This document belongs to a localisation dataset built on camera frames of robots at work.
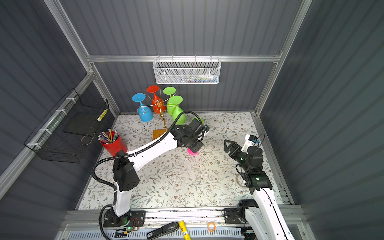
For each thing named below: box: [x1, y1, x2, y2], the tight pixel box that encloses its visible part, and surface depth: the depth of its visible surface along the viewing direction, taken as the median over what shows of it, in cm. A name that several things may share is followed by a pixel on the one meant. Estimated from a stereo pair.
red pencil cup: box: [98, 128, 128, 157], surface depth 91 cm
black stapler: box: [146, 222, 180, 240], surface depth 68 cm
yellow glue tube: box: [178, 220, 191, 240], surface depth 71 cm
